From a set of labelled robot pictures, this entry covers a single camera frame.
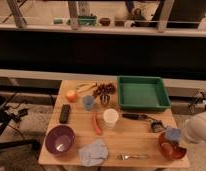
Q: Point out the purple bowl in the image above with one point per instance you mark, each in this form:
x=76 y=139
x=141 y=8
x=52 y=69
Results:
x=59 y=140

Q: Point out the red bowl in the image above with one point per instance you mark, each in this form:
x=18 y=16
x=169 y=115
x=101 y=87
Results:
x=170 y=150

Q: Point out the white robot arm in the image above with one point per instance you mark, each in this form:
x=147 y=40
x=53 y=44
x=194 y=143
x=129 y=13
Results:
x=194 y=129

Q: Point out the small metal cup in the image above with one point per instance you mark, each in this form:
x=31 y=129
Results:
x=104 y=99

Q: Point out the orange fruit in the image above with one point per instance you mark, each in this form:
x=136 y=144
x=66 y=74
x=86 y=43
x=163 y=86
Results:
x=71 y=95

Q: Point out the silver fork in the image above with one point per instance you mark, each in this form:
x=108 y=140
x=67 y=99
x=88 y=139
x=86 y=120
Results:
x=126 y=157

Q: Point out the blue plastic cup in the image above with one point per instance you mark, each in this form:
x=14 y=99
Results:
x=88 y=102

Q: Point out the black remote control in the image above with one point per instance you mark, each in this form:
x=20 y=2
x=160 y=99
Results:
x=65 y=111

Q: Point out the blue sponge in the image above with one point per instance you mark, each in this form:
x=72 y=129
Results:
x=173 y=134

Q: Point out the grey blue cloth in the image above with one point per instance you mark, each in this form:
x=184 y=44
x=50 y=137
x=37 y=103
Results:
x=93 y=154

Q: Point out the green plastic tray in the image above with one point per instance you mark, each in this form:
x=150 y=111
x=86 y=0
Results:
x=142 y=93

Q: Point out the white paper cup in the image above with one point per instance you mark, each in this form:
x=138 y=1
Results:
x=110 y=117

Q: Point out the black office chair base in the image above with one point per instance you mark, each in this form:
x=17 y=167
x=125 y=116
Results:
x=5 y=120

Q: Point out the black handled brush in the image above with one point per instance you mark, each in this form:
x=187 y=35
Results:
x=155 y=125

